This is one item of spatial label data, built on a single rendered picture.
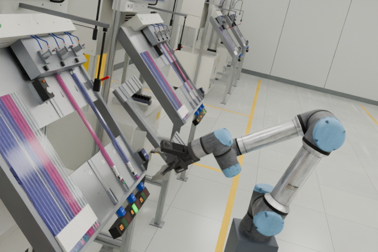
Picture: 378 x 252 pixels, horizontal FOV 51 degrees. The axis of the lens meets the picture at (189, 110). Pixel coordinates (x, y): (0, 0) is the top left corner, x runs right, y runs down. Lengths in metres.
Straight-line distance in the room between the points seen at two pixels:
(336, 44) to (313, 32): 0.55
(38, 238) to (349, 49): 8.37
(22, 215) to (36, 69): 0.49
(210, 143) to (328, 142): 0.43
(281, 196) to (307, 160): 0.18
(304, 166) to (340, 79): 7.66
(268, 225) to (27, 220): 0.90
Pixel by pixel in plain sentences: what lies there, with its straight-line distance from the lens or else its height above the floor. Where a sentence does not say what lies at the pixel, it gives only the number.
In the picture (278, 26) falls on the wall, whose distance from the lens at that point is 8.96.
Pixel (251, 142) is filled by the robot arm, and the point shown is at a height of 0.98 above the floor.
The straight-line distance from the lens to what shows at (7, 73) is 1.40.
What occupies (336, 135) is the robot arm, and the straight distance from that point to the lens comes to 1.52.
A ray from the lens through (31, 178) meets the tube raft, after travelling 1.23.
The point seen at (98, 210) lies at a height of 0.74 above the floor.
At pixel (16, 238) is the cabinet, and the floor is 0.55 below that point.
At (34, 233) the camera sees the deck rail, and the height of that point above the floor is 0.80.
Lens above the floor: 1.51
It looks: 17 degrees down
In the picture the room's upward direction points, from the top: 12 degrees clockwise
